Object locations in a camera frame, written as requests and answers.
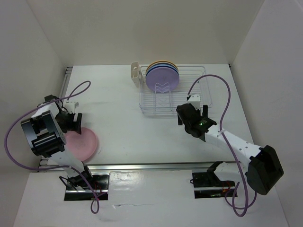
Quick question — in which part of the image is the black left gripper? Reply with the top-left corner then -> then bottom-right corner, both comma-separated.
54,111 -> 82,134

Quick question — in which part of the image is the purple plate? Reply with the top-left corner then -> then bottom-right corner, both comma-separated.
146,67 -> 179,91

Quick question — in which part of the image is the blue plate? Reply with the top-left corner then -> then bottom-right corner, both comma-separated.
147,65 -> 178,73

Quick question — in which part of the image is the cream plate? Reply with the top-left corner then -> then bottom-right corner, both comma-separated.
147,63 -> 178,70

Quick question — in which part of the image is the orange plate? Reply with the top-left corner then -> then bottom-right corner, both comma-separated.
148,60 -> 178,68

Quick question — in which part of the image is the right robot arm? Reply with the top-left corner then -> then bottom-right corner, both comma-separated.
176,103 -> 284,195

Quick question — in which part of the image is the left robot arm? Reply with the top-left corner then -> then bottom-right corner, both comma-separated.
21,95 -> 94,189

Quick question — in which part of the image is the pink plate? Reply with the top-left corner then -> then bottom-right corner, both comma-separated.
64,127 -> 98,162

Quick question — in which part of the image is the cream cutlery holder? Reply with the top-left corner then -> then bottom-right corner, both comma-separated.
131,61 -> 142,87

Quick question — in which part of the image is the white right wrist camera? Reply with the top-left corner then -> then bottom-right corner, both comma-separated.
187,94 -> 201,110

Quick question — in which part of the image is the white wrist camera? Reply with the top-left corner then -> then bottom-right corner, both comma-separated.
64,101 -> 79,113
187,94 -> 201,110

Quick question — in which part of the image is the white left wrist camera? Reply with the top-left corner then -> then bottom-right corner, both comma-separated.
64,101 -> 79,113

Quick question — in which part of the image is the white wire dish rack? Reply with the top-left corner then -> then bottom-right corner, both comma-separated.
139,65 -> 212,116

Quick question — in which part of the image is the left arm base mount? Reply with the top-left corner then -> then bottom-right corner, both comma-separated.
59,171 -> 111,201

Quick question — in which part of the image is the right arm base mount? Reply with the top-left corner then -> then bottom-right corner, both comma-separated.
190,172 -> 235,199

